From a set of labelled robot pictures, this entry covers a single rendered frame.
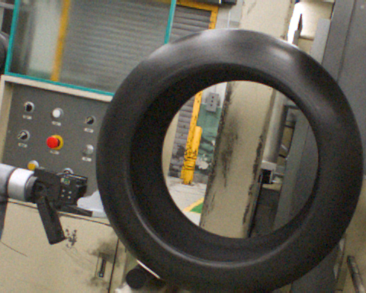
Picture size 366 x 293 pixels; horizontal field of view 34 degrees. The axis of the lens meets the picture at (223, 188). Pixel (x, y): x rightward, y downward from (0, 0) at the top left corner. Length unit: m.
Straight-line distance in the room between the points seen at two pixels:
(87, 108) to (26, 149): 0.27
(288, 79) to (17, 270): 1.34
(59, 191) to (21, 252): 0.82
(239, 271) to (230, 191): 0.42
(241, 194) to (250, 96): 0.26
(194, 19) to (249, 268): 9.74
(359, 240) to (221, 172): 0.41
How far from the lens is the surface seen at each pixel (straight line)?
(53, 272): 2.16
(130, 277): 1.31
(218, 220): 1.62
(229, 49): 1.21
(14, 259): 2.21
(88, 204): 1.39
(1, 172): 1.46
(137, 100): 1.24
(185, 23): 10.86
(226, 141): 1.60
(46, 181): 1.43
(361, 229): 1.54
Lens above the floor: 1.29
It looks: 7 degrees down
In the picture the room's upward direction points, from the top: 11 degrees clockwise
